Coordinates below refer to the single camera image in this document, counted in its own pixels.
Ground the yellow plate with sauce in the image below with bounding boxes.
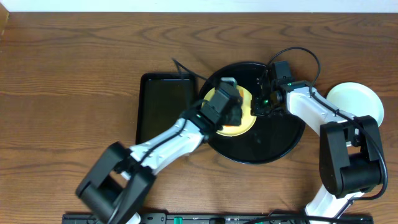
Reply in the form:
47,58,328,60
216,85,257,137

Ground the pale green plate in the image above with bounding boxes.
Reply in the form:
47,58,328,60
326,82,384,126

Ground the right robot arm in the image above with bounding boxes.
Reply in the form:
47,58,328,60
252,70,388,223

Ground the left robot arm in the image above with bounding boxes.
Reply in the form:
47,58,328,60
75,100,242,223

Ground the round black tray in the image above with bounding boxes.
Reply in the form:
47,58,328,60
208,62,305,164

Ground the black rectangular tray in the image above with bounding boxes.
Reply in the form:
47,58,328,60
136,73,197,144

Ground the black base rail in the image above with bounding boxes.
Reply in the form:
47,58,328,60
61,208,374,224

